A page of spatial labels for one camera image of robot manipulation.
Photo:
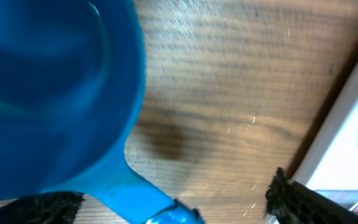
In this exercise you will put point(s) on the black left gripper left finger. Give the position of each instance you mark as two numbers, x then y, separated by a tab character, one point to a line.
50	208

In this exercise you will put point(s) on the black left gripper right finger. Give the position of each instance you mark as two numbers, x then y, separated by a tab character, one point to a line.
291	202

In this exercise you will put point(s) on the blue plastic measuring scoop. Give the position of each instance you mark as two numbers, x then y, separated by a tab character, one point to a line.
72	81

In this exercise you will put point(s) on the white digital kitchen scale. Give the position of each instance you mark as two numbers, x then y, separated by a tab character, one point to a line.
330	167

